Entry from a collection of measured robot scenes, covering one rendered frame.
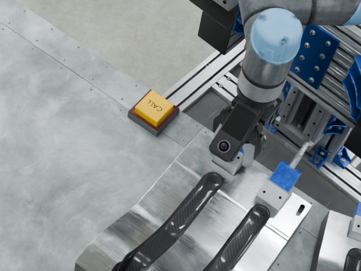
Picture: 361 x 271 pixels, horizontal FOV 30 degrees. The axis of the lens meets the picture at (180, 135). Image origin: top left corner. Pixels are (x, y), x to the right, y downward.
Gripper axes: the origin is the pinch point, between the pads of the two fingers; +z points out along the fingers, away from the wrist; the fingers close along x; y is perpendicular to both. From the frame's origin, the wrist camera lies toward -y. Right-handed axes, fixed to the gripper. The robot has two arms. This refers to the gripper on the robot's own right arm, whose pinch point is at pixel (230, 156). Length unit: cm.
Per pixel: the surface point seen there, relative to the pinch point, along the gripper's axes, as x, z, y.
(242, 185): -4.9, 1.5, -3.1
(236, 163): -1.8, -1.2, -1.4
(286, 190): -12.4, -2.2, -0.7
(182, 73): 53, 90, 74
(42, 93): 42.3, 10.4, -6.9
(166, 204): 3.9, 2.1, -15.1
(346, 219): -24.3, 5.0, 6.0
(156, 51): 67, 90, 77
